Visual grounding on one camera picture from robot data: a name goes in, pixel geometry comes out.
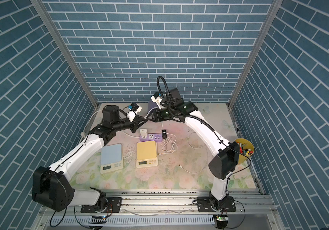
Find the white charger adapter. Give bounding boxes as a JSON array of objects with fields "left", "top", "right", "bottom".
[{"left": 139, "top": 129, "right": 148, "bottom": 139}]

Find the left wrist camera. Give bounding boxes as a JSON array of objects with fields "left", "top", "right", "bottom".
[{"left": 126, "top": 103, "right": 142, "bottom": 122}]

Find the yellow electronic scale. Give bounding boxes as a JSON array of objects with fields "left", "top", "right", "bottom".
[{"left": 136, "top": 140, "right": 158, "bottom": 168}]

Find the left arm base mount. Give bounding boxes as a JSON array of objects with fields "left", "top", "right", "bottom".
[{"left": 81, "top": 197, "right": 122, "bottom": 214}]

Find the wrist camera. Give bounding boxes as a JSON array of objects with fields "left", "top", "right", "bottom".
[
  {"left": 151, "top": 92, "right": 164, "bottom": 109},
  {"left": 126, "top": 103, "right": 142, "bottom": 122}
]

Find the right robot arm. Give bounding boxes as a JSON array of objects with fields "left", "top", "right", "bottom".
[{"left": 151, "top": 89, "right": 239, "bottom": 201}]

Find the black charger adapter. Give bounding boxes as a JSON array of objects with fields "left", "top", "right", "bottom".
[{"left": 162, "top": 129, "right": 167, "bottom": 140}]

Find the yellow cup with markers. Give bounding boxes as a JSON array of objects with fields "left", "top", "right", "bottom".
[{"left": 235, "top": 138, "right": 255, "bottom": 164}]

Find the blue electronic scale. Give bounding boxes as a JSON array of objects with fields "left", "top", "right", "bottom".
[{"left": 100, "top": 144, "right": 124, "bottom": 174}]

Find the aluminium rail frame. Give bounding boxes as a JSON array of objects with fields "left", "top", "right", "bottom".
[{"left": 32, "top": 189, "right": 283, "bottom": 230}]

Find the purple power strip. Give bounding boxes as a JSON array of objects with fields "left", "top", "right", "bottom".
[{"left": 139, "top": 133, "right": 163, "bottom": 142}]

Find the purple case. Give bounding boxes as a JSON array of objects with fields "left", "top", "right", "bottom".
[{"left": 147, "top": 100, "right": 158, "bottom": 113}]

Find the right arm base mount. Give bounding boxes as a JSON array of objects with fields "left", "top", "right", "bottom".
[{"left": 193, "top": 196, "right": 236, "bottom": 212}]

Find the power strip white cord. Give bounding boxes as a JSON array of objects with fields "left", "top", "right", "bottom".
[{"left": 79, "top": 107, "right": 142, "bottom": 139}]

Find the long white usb cable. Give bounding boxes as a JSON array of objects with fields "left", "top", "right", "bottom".
[{"left": 177, "top": 130, "right": 211, "bottom": 175}]

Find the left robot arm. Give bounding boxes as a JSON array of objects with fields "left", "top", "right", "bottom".
[{"left": 32, "top": 105, "right": 148, "bottom": 212}]

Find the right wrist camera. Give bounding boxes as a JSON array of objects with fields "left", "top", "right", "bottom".
[{"left": 151, "top": 92, "right": 164, "bottom": 109}]

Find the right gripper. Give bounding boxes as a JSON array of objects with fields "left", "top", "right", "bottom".
[{"left": 147, "top": 108, "right": 176, "bottom": 123}]

